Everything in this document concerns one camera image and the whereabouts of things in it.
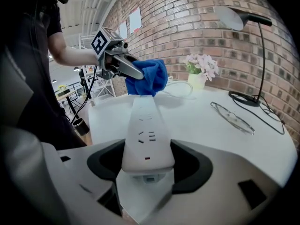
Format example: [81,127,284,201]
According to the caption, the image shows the blue cloth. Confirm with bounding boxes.
[125,59,168,98]

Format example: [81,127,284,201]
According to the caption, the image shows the thin-framed eyeglasses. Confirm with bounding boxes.
[210,101,255,135]

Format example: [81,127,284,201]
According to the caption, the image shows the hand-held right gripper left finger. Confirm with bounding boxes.
[39,138,126,225]

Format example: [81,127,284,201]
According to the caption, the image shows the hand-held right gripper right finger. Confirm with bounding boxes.
[140,139,283,225]

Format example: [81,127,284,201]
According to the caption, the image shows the person's left forearm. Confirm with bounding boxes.
[48,45,99,68]

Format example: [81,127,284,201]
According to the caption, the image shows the pink flowers in pot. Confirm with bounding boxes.
[182,53,220,90]

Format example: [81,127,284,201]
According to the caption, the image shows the black lamp cable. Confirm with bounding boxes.
[228,90,285,135]

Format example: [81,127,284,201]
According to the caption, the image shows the black round bin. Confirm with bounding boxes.
[72,118,90,136]

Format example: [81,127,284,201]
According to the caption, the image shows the white power strip cable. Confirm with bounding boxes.
[161,80,196,100]

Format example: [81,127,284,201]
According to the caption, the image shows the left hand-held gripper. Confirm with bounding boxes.
[91,26,145,81]

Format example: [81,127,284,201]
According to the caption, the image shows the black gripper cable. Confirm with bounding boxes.
[70,66,98,124]

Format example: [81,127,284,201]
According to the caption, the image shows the white paper sheet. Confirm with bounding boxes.
[128,6,143,34]
[119,22,128,41]

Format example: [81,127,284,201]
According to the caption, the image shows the person's body in black clothing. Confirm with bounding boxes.
[0,0,89,150]

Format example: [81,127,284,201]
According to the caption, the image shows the black desk lamp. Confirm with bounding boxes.
[214,5,272,107]

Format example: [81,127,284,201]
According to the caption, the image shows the white power strip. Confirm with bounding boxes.
[121,96,175,173]

